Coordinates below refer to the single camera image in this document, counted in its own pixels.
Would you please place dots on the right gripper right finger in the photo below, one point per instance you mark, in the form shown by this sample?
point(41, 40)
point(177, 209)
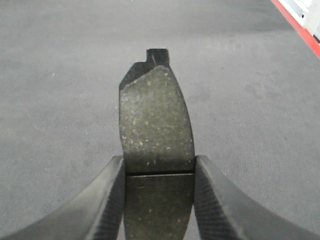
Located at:
point(224, 212)

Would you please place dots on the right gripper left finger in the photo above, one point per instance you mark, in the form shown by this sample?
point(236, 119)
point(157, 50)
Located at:
point(94, 214)

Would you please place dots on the brake pad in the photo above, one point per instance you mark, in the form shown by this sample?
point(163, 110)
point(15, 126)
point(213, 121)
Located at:
point(158, 149)

